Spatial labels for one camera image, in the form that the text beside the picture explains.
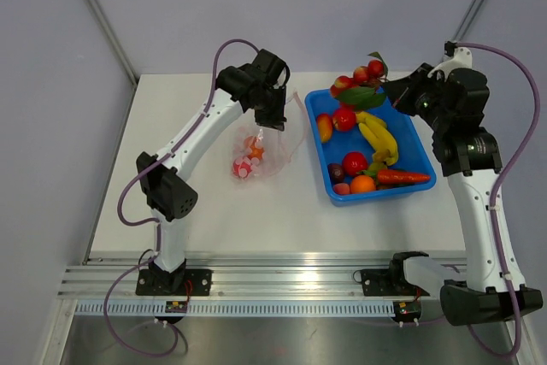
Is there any blue plastic bin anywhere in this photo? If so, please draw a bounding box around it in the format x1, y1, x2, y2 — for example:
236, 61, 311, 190
304, 89, 437, 207

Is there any orange carrot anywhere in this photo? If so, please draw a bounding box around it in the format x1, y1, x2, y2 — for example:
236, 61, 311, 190
376, 169, 431, 185

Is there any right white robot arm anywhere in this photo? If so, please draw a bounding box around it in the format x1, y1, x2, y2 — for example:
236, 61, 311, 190
383, 64, 544, 327

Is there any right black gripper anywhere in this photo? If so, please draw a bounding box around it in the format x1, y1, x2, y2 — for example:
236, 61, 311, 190
384, 63, 453, 132

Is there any pink peach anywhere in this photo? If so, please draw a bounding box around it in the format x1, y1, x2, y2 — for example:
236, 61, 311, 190
332, 183, 351, 196

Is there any yellow green pepper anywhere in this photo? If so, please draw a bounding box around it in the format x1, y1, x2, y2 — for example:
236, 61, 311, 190
362, 162, 388, 180

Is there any white slotted cable duct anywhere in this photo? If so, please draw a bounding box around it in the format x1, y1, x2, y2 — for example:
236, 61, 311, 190
75, 300, 421, 318

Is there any red apple middle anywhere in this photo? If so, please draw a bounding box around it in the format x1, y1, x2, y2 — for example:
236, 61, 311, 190
342, 151, 368, 177

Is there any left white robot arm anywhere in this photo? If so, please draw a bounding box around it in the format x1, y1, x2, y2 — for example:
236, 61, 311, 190
137, 50, 291, 295

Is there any yellow banana bunch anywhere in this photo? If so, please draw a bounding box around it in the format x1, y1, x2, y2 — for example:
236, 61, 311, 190
356, 111, 399, 167

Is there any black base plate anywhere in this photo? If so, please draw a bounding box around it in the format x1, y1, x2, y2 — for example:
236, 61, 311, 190
352, 268, 404, 297
135, 268, 213, 297

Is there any small orange pumpkin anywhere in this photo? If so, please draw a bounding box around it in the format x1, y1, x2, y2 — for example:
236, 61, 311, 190
244, 136, 265, 162

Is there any clear pink-dotted zip bag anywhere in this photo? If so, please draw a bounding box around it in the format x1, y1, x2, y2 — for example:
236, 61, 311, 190
230, 89, 309, 181

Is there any dark purple plum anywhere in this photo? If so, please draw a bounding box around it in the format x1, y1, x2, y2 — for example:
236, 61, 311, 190
327, 163, 345, 184

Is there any aluminium mounting rail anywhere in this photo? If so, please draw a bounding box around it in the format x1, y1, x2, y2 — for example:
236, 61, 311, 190
57, 251, 393, 301

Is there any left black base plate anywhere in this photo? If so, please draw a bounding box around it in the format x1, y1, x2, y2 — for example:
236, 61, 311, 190
135, 268, 213, 297

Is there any red yellow mango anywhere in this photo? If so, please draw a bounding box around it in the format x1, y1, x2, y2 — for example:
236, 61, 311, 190
316, 113, 333, 144

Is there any wrinkled red tomato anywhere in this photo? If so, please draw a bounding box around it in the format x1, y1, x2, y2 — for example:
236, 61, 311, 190
232, 156, 259, 180

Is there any orange fruit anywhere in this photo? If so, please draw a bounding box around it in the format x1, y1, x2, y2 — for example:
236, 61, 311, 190
350, 174, 376, 194

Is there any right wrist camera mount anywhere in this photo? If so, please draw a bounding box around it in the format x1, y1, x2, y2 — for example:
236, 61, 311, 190
427, 41, 473, 79

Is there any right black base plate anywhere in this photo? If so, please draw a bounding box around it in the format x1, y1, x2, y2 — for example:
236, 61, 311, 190
352, 268, 404, 297

